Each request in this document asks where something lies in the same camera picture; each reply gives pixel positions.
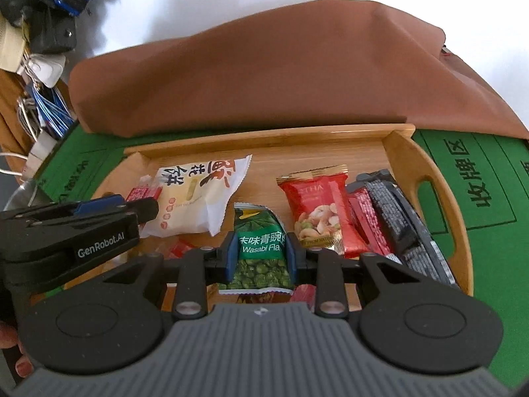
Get white pastry packet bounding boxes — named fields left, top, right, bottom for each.
left=141, top=154, right=253, bottom=238

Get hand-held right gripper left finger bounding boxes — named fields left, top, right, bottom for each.
left=101, top=232, right=240, bottom=319

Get wooden tray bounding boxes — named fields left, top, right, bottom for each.
left=89, top=123, right=474, bottom=312

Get black hanging bag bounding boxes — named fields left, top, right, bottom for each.
left=29, top=8, right=78, bottom=55

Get red stick sachet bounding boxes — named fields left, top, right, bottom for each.
left=348, top=187, right=395, bottom=257

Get brown cloth bag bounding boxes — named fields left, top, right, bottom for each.
left=68, top=0, right=529, bottom=140

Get black stick sachet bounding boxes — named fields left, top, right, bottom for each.
left=392, top=186, right=460, bottom=288
left=346, top=169, right=420, bottom=253

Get red nut packet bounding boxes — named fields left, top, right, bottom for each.
left=276, top=164, right=373, bottom=259

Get person's left hand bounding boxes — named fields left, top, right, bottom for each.
left=0, top=320, right=36, bottom=379

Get beige woven hat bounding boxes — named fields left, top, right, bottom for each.
left=0, top=21, right=30, bottom=72

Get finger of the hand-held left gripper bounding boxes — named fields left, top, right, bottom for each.
left=120, top=198, right=160, bottom=229
left=0, top=195, right=127, bottom=226

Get green pea packet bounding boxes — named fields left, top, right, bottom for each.
left=218, top=202, right=295, bottom=294

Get orange coat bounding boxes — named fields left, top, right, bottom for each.
left=0, top=70, right=34, bottom=154

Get white tote bag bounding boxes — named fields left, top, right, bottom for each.
left=0, top=132, right=59, bottom=176

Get metal cup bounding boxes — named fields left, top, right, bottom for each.
left=3, top=178, right=42, bottom=211

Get white handbag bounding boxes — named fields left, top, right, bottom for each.
left=25, top=54, right=67, bottom=88

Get pink candy packet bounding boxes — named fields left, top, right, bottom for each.
left=289, top=285, right=317, bottom=312

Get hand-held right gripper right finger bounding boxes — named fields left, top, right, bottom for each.
left=286, top=232, right=417, bottom=319

